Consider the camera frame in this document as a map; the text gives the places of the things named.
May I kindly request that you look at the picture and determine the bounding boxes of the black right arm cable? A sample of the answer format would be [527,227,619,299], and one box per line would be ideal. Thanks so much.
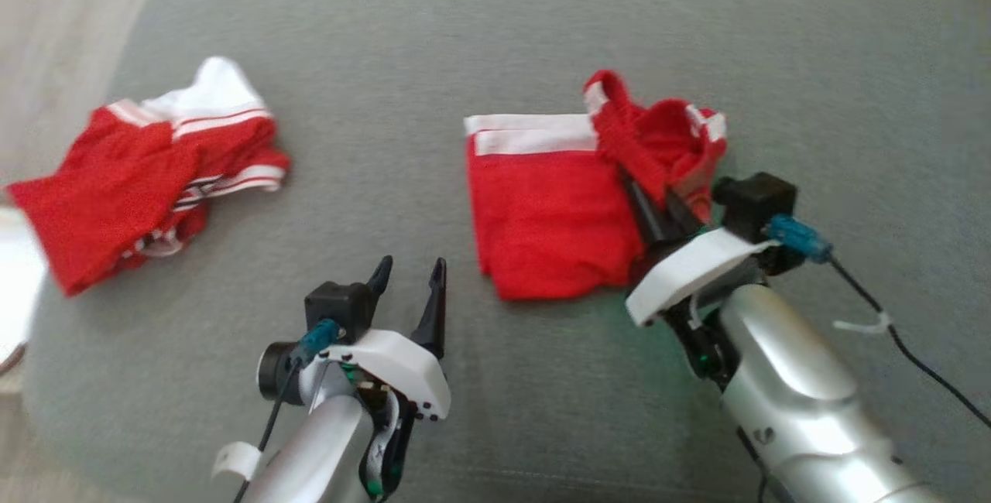
[766,214,991,430]

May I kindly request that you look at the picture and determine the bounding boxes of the grey fabric sofa seat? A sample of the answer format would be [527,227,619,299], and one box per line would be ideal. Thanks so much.
[22,0,991,503]

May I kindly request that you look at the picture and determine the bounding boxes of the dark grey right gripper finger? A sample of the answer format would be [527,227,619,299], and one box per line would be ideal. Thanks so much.
[616,165,668,250]
[664,190,705,242]

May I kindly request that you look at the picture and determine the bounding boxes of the red shorts with white band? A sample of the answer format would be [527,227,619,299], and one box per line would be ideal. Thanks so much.
[463,70,729,303]

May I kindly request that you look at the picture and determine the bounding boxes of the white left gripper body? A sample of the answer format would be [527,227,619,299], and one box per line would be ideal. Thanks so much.
[314,327,452,422]

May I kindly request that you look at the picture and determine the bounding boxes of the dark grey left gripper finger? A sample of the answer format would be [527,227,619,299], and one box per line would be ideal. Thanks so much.
[409,257,448,361]
[365,255,394,324]

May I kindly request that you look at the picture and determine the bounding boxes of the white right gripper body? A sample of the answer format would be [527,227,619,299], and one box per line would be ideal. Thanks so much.
[626,228,779,327]

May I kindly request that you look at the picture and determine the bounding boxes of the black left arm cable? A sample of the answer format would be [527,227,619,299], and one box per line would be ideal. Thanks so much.
[232,319,343,503]

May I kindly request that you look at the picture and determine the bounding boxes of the white cable tie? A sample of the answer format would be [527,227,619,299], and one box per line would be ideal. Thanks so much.
[833,311,893,337]

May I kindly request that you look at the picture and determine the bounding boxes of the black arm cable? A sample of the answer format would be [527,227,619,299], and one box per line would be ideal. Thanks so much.
[766,214,991,430]
[232,319,343,503]

